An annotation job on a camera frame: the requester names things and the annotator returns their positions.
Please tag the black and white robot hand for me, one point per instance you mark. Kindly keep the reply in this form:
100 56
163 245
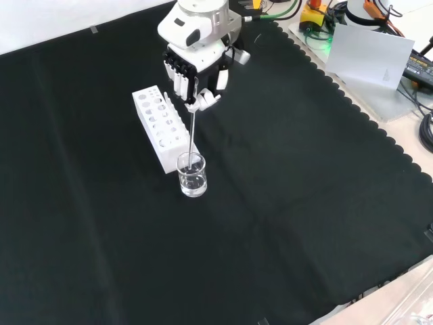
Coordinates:
203 64

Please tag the clear glass rod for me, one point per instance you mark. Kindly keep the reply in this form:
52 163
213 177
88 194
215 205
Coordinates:
191 135

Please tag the white test tube rack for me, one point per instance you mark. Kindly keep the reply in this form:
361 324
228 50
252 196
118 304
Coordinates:
159 135

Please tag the small clear glass beaker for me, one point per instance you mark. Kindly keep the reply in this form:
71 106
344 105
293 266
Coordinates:
192 183

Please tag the grey tape strip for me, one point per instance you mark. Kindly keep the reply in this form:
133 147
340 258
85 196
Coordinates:
94 30

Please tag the yellow stop button box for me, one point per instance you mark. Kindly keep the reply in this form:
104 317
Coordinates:
313 17

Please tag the black bench cloth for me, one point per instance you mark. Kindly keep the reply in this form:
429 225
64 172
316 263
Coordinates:
270 203

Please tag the pale grey board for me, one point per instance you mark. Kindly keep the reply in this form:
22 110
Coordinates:
368 57

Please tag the black power adapter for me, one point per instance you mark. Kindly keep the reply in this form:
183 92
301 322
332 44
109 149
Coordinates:
419 67

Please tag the clear plastic box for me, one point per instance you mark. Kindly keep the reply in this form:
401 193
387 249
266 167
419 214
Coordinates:
412 304

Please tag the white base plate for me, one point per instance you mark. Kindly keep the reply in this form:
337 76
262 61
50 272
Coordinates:
379 101

